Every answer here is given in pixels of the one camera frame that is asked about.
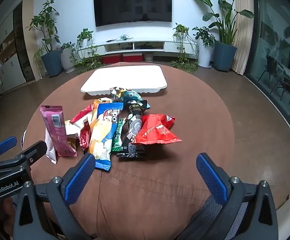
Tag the trailing plant on cabinet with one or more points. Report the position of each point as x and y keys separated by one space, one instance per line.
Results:
x=181 y=31

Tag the large-leaf plant in blue pot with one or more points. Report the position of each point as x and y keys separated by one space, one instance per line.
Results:
x=223 y=55

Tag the red storage box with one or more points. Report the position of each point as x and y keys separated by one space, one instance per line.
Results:
x=111 y=59
x=132 y=57

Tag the white television cabinet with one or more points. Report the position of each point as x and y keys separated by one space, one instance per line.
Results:
x=172 y=46

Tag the bushy plant in white pot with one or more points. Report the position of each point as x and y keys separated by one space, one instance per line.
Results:
x=205 y=55

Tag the long white red snack packet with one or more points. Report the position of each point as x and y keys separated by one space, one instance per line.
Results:
x=81 y=113

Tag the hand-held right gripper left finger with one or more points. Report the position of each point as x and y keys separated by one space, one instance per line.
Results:
x=78 y=180

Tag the plant in ribbed white pot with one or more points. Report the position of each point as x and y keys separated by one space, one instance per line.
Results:
x=68 y=60

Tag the white round disc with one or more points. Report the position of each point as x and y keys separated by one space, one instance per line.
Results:
x=23 y=140

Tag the blue white snack packet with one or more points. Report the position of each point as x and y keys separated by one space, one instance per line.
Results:
x=102 y=135

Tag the small round pot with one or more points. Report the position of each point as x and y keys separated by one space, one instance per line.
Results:
x=148 y=56

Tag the wall-mounted black television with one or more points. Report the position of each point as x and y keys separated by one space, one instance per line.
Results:
x=132 y=5

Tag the white wall cabinet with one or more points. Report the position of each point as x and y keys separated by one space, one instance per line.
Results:
x=9 y=67

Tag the trailing pothos plant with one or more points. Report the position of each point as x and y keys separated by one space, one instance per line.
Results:
x=85 y=36

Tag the white plastic tray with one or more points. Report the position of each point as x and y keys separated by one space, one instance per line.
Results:
x=125 y=76

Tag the tall tree in blue pot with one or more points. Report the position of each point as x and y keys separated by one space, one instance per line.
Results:
x=52 y=63

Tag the teal snack packet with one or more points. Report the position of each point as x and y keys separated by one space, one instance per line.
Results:
x=130 y=95

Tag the black outdoor chair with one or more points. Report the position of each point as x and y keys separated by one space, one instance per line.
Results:
x=271 y=66
x=285 y=85

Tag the long pink snack packet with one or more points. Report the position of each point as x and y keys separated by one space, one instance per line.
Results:
x=57 y=130

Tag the beige curtain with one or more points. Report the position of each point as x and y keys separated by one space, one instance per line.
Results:
x=244 y=30

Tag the gold foil snack packet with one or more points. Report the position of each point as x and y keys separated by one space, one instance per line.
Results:
x=72 y=142

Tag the black snack packet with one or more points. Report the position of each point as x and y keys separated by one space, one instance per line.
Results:
x=133 y=130

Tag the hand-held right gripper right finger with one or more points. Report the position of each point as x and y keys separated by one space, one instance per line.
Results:
x=211 y=180

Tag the orange snack packet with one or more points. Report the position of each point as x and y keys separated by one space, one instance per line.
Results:
x=96 y=105

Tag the glass sliding door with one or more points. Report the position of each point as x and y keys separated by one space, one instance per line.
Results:
x=272 y=30

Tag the bright red snack packet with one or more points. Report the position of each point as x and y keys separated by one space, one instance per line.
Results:
x=157 y=130

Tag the green snack packet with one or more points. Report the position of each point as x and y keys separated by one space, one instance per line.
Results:
x=117 y=136

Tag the plain white snack packet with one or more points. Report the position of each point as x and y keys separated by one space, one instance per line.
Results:
x=50 y=150

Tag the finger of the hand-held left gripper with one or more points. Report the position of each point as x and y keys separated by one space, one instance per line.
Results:
x=6 y=145
x=34 y=150

